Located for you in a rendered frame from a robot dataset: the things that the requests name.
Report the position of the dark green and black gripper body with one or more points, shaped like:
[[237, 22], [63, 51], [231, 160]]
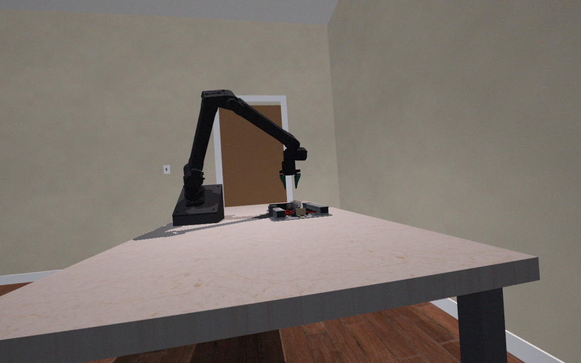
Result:
[[289, 168]]

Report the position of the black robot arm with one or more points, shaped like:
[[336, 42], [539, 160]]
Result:
[[211, 101]]

